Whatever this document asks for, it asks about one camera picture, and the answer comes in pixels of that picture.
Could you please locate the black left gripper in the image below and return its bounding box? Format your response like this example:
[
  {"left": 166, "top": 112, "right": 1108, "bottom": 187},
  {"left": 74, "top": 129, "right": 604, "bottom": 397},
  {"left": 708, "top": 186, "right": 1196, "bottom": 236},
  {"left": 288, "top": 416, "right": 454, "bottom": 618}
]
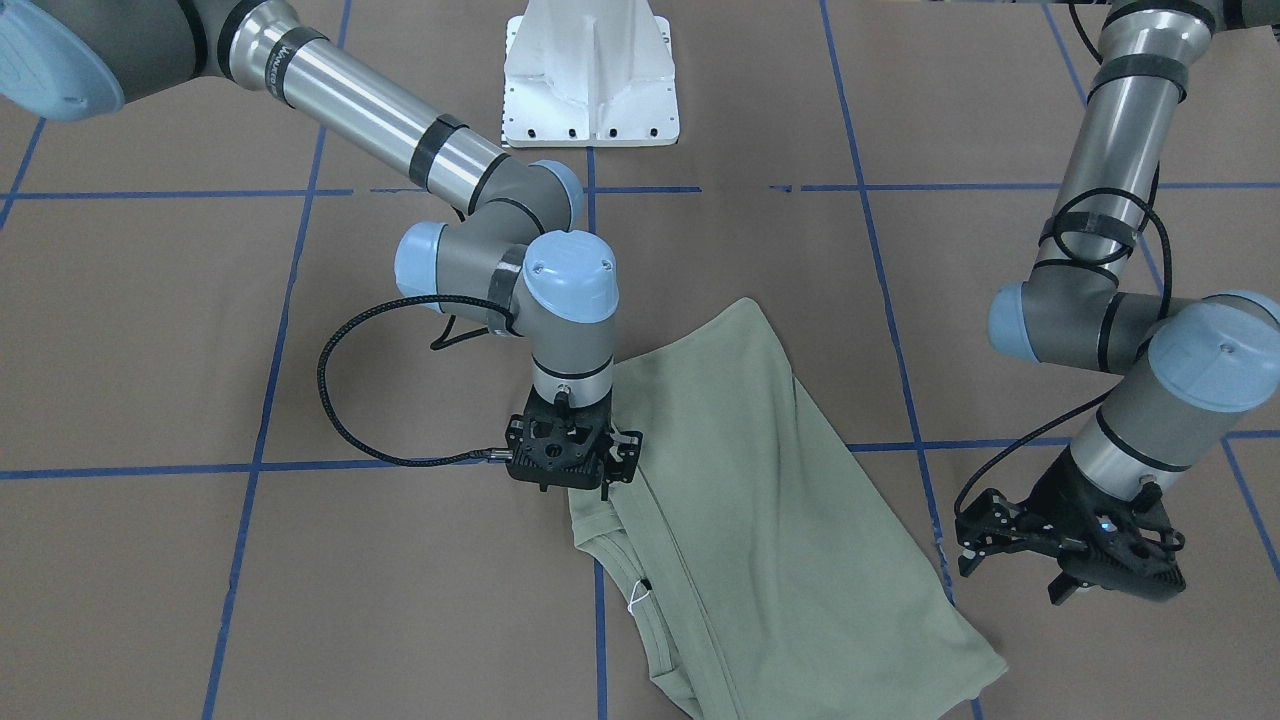
[{"left": 1030, "top": 450, "right": 1187, "bottom": 606}]

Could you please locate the olive green long-sleeve shirt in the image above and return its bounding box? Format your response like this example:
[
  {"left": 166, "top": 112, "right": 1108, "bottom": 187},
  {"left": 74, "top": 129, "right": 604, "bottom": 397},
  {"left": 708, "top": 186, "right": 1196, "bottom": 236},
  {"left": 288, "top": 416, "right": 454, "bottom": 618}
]
[{"left": 568, "top": 299, "right": 1007, "bottom": 719}]

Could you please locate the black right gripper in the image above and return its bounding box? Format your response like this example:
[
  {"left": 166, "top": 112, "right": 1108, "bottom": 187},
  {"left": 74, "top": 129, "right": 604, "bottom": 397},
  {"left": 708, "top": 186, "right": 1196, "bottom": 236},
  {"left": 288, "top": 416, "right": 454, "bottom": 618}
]
[{"left": 506, "top": 395, "right": 643, "bottom": 500}]

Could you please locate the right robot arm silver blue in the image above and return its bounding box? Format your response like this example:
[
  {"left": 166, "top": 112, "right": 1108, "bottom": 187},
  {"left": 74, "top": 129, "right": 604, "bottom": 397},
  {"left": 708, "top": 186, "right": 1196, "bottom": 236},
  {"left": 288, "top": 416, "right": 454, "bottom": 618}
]
[{"left": 3, "top": 1, "right": 643, "bottom": 495}]

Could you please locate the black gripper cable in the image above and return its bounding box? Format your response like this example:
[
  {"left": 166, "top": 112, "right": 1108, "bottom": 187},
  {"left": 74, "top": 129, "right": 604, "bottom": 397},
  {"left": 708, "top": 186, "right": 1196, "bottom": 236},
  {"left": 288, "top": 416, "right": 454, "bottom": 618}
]
[
  {"left": 316, "top": 293, "right": 521, "bottom": 469},
  {"left": 952, "top": 0, "right": 1172, "bottom": 521}
]

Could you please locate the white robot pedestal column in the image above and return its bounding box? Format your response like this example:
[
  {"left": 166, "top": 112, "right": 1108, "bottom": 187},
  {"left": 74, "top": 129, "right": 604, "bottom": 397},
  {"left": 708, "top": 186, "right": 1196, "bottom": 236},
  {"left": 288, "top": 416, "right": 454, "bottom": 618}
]
[{"left": 500, "top": 1, "right": 681, "bottom": 149}]

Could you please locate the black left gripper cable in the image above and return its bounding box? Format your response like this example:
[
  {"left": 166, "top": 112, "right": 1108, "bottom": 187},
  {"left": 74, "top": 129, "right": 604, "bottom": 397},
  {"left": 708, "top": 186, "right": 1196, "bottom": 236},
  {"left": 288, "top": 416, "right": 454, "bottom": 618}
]
[{"left": 952, "top": 0, "right": 1172, "bottom": 521}]

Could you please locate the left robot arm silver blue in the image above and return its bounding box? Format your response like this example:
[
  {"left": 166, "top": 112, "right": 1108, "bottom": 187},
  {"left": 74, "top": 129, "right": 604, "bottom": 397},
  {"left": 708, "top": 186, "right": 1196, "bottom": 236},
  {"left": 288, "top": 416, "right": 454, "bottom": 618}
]
[{"left": 955, "top": 1, "right": 1277, "bottom": 605}]

